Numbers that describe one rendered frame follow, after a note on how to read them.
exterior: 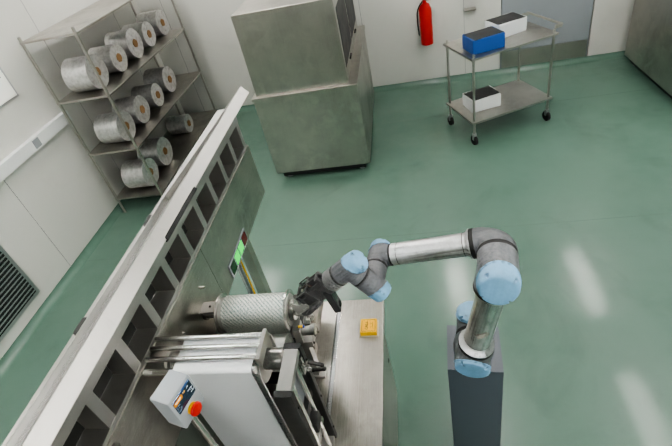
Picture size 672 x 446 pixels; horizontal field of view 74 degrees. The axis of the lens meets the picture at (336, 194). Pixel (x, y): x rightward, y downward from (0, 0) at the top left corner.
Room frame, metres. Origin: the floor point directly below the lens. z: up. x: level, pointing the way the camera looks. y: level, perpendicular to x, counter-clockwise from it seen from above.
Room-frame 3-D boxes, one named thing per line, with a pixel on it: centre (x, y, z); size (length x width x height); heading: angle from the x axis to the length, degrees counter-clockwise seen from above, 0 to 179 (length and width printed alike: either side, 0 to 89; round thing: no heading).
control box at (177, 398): (0.57, 0.42, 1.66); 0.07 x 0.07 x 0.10; 61
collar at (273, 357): (0.85, 0.30, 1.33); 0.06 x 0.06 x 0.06; 77
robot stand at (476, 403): (1.00, -0.38, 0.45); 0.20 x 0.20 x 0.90; 72
